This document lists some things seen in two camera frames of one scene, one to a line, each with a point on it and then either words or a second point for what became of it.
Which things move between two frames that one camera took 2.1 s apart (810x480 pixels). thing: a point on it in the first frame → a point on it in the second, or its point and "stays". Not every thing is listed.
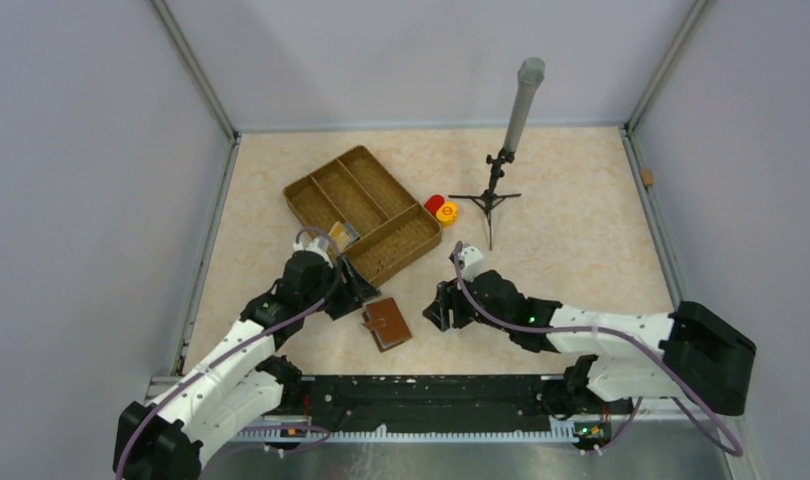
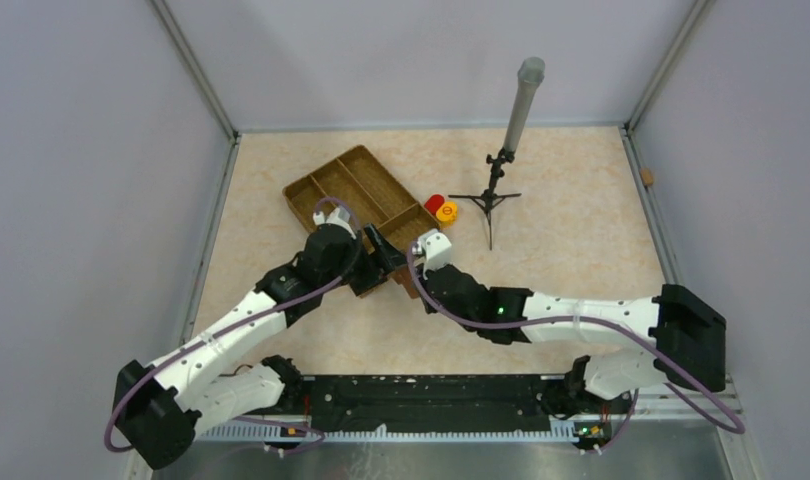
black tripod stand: (490, 199) stays
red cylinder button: (433, 203) stays
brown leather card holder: (386, 322) → (402, 276)
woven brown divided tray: (356, 189) stays
